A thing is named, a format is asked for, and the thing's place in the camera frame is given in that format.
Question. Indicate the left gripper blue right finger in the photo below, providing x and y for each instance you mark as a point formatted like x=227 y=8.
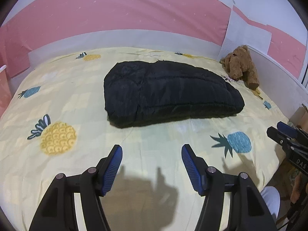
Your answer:
x=248 y=210

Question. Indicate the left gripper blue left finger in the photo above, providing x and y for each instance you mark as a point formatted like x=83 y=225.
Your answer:
x=56 y=210

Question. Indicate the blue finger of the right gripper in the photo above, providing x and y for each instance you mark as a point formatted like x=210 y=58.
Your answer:
x=287 y=130

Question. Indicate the black puffer jacket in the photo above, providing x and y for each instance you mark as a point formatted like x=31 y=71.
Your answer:
x=138 y=93

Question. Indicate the person's right hand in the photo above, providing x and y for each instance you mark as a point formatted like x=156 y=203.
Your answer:
x=298 y=188

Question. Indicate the cardboard box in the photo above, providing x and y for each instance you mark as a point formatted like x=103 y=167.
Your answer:
x=300 y=118

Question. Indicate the yellow pineapple bed sheet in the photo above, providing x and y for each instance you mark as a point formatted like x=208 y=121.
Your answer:
x=63 y=127

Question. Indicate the brown teddy bear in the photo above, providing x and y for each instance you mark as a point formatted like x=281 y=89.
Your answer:
x=239 y=66

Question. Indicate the white bed frame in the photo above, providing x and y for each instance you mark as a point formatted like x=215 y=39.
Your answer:
x=280 y=85

